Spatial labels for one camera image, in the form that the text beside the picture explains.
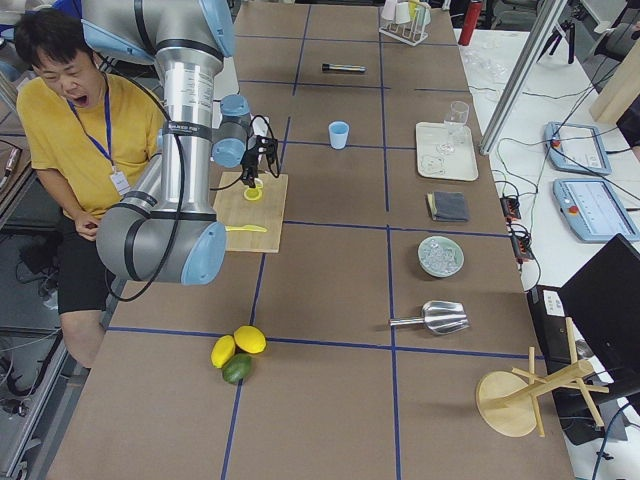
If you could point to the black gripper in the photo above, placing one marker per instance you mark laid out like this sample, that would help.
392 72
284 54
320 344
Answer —
249 161

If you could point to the steel muddler black cap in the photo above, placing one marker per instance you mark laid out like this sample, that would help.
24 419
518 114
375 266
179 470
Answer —
343 69

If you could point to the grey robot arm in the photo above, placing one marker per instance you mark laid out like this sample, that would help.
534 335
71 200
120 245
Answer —
165 228

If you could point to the yellow lemon slice stack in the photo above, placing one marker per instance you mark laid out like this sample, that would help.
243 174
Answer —
253 194

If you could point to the light blue cup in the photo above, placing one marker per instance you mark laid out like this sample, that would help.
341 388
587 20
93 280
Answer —
338 134

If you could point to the yellow lemon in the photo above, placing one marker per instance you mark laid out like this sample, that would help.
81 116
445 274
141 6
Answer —
223 350
250 339

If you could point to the white plastic cup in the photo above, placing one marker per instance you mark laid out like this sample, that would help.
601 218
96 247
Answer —
388 12

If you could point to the pale green cup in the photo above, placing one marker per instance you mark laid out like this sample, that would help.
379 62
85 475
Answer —
420 14

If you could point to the wooden cup tree stand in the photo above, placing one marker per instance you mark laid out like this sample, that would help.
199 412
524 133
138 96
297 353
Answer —
508 401

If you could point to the wooden cutting board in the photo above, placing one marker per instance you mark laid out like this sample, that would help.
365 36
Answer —
234 210

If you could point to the yellow plastic knife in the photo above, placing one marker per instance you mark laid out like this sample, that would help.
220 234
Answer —
246 228

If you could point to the person in yellow shirt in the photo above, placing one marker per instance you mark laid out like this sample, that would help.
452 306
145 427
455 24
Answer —
91 135

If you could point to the yellow sponge cloth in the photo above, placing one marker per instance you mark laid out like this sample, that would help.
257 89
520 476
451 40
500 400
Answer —
430 204

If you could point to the cream bear tray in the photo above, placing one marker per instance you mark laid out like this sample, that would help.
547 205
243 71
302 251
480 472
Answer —
431 162

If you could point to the green lime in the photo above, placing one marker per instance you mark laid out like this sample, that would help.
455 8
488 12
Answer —
237 368

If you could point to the grey folded cloth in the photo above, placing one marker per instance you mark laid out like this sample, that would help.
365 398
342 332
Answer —
450 207

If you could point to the clear ice cubes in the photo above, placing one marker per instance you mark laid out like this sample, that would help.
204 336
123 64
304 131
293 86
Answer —
440 259

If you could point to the green bowl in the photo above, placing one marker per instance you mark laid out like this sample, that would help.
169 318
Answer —
444 241

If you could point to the clear wine glass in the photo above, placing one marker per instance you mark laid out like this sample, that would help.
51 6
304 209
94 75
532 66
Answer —
454 121

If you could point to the metal ice scoop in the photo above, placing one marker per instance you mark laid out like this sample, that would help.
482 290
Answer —
439 317

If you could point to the upper teach pendant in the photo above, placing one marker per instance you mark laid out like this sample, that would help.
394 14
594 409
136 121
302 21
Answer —
576 148

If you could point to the teach pendant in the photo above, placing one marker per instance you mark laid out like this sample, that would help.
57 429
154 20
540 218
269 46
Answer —
576 148
593 211

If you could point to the lower teach pendant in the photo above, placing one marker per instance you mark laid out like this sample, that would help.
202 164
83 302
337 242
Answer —
593 211

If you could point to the black monitor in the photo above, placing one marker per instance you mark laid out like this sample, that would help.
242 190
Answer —
602 299

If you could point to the white wire cup rack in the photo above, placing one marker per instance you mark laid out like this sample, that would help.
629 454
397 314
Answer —
401 29

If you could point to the aluminium frame post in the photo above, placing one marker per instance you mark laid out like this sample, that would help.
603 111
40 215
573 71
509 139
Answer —
541 30

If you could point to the black camera tripod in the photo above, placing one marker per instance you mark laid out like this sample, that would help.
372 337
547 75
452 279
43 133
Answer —
564 30

